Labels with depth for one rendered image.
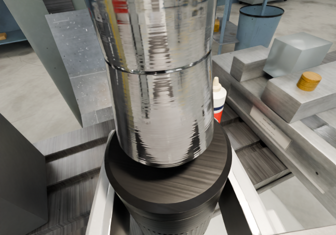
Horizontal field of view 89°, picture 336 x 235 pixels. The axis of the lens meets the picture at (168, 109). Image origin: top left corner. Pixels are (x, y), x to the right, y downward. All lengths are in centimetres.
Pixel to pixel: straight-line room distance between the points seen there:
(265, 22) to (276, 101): 206
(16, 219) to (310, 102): 38
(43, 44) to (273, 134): 57
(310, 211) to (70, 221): 136
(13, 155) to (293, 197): 143
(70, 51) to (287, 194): 142
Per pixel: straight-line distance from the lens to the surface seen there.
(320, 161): 29
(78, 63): 53
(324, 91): 31
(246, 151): 35
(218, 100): 29
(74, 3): 55
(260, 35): 239
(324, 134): 31
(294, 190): 151
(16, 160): 30
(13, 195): 27
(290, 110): 29
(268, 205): 39
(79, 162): 35
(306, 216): 147
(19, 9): 57
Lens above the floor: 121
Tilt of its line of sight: 43 degrees down
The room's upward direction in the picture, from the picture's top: 4 degrees counter-clockwise
